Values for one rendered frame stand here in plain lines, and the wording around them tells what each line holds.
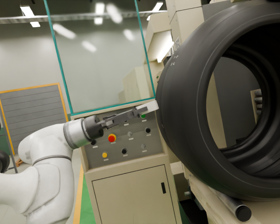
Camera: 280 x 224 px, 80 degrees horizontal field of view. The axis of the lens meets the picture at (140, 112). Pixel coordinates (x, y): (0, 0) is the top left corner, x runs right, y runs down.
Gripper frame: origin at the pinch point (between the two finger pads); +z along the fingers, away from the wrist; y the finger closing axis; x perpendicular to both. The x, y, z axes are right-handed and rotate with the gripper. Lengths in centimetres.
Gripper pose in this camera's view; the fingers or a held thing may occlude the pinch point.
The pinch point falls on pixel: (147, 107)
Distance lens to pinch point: 54.4
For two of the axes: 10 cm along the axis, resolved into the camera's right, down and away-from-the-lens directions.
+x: 3.4, 9.4, 0.7
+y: -0.6, -0.5, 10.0
